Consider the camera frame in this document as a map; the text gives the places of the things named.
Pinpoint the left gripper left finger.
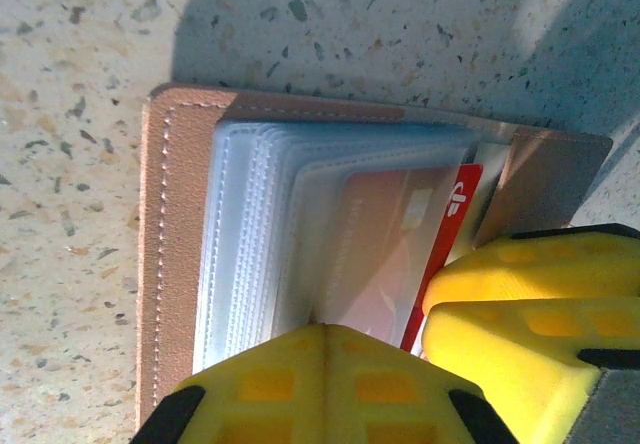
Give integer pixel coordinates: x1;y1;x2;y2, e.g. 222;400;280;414
134;323;329;444

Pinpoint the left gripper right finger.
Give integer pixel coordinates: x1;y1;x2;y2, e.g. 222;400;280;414
324;324;519;444

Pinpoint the red credit card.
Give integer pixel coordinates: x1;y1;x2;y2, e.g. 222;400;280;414
308;163;485;353

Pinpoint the brown leather card holder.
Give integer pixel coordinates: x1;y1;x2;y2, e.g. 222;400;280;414
135;85;615;433

